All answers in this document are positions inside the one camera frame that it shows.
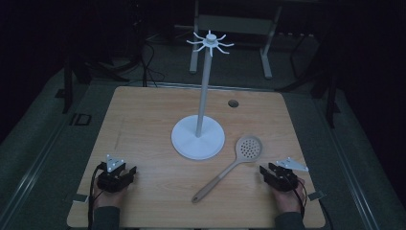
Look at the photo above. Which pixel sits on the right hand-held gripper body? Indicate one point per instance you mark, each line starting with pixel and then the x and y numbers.
pixel 284 179

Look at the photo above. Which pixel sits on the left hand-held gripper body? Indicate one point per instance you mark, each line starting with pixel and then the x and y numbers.
pixel 111 180

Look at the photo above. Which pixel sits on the beige slotted spoon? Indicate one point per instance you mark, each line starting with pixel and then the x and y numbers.
pixel 249 149

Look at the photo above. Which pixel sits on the white hook rack stand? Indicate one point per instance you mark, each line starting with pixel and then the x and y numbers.
pixel 198 140

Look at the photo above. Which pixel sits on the person's left hand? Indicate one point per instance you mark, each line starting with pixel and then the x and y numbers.
pixel 107 198

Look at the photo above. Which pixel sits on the person's right hand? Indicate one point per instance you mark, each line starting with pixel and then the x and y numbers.
pixel 287 201

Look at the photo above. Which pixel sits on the black floor socket box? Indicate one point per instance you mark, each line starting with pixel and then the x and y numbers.
pixel 81 119

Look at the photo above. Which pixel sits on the dark metal stand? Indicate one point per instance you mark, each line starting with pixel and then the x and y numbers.
pixel 67 89
pixel 331 96

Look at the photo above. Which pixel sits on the white desk frame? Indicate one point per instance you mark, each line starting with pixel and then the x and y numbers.
pixel 236 25

